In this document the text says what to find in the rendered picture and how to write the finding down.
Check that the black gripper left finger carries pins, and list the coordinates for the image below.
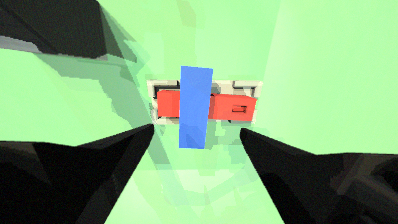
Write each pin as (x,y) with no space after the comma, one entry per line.
(82,183)

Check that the red long block with two sockets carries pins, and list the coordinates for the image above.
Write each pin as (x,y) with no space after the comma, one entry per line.
(221,106)

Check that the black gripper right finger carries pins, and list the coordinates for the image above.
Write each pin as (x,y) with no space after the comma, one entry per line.
(303,186)

